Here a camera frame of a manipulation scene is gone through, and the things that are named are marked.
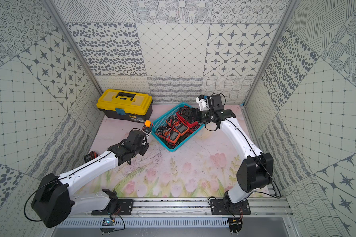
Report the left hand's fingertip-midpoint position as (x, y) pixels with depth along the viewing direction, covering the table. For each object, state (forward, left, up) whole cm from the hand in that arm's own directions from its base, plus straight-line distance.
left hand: (143, 138), depth 85 cm
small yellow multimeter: (+6, -2, +3) cm, 7 cm away
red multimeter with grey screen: (+14, -29, -5) cm, 33 cm away
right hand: (+7, -27, +11) cm, 30 cm away
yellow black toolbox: (+22, +15, +5) cm, 28 cm away
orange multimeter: (+6, -17, -7) cm, 19 cm away
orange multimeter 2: (+13, -22, -7) cm, 26 cm away
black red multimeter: (-6, +33, -10) cm, 35 cm away
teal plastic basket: (+11, -17, -6) cm, 21 cm away
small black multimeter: (+2, -28, +19) cm, 34 cm away
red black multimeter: (+19, -15, -6) cm, 25 cm away
